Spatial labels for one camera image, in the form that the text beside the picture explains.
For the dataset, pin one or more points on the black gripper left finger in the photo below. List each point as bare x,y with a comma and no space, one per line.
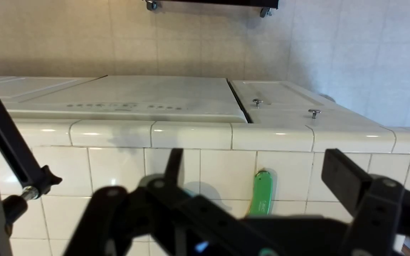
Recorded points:
109,213

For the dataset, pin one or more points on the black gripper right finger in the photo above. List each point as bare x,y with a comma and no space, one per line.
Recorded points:
375,208

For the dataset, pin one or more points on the green and black kitchen utensil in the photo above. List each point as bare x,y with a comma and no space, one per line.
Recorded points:
262,193

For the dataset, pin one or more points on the metal cabinet knob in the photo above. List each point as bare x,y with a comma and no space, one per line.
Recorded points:
313,112
256,101

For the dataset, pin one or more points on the white counter base cabinet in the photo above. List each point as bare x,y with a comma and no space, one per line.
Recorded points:
284,115

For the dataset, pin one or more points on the wooden table green top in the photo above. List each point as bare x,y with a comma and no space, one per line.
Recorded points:
213,1

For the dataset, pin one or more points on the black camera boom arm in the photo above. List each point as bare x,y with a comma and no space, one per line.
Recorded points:
5,136

